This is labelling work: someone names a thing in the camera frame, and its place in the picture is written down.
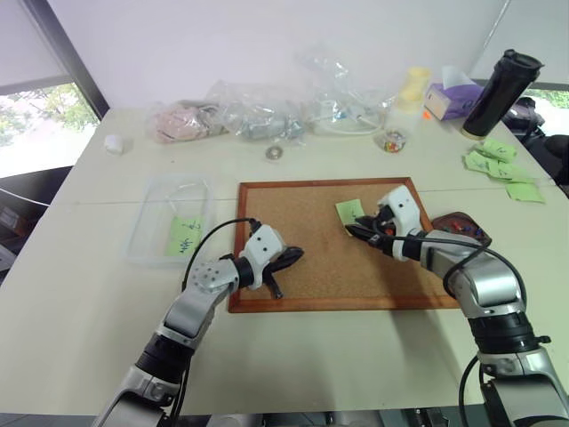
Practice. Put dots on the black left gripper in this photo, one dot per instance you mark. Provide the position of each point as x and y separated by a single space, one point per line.
284 257

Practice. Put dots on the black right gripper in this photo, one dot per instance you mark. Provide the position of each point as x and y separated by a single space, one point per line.
385 244

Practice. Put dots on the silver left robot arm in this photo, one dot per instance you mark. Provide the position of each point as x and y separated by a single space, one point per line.
195 293

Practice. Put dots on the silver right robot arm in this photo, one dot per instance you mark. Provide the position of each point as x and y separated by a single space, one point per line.
489 284

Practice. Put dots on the green sticky note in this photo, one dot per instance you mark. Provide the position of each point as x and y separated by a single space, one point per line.
475 162
182 245
511 172
189 224
347 210
525 193
499 150

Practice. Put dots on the clear jar of pushpins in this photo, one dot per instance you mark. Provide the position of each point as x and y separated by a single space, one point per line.
392 141

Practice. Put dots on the brown oval tray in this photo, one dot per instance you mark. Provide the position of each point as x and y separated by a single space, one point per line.
467 240

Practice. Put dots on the clear plastic box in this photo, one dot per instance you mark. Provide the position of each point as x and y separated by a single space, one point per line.
151 222

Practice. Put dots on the purple tissue box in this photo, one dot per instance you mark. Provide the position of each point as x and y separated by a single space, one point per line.
453 100

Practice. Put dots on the wood framed cork board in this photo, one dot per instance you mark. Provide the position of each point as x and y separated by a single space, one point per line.
311 258

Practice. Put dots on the crumpled clear plastic bag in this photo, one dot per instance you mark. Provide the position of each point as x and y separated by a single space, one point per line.
342 89

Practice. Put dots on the pale yellow cup stack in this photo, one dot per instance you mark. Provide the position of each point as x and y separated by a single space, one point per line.
412 91

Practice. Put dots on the plastic bag with grey contents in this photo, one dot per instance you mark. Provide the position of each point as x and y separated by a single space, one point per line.
262 122

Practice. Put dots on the plastic bag with pink contents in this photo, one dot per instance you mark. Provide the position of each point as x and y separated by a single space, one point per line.
178 120

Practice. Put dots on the black travel tumbler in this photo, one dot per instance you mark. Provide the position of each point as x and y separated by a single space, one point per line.
498 93

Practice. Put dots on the black office chair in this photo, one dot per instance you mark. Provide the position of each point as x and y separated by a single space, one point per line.
542 129

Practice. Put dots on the small white cap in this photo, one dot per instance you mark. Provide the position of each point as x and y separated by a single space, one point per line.
114 144

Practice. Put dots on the dark side cabinet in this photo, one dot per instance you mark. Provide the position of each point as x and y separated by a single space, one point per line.
22 209

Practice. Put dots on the white roller blind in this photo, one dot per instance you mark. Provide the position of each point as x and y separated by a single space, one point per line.
26 40

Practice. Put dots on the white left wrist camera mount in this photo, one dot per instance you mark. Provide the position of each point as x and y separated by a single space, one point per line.
263 244

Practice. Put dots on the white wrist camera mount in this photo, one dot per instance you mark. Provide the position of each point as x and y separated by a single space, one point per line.
405 209
263 244

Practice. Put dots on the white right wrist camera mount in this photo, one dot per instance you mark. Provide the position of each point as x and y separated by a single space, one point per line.
405 209

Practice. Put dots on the black window frame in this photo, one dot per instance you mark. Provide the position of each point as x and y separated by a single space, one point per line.
73 58

